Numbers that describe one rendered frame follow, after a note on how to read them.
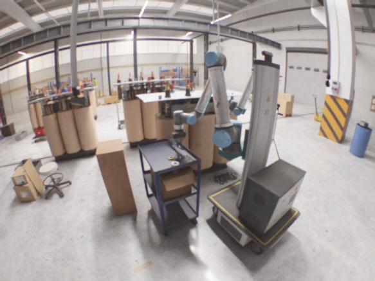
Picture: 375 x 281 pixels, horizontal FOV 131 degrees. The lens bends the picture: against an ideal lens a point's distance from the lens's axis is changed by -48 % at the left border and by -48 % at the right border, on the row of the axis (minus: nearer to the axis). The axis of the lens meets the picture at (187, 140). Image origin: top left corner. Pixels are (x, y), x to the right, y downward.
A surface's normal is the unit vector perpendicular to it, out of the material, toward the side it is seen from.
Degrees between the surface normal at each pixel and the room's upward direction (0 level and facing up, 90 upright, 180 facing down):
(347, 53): 90
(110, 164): 90
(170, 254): 0
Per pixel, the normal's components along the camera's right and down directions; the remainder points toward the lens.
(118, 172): 0.41, 0.35
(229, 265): -0.01, -0.92
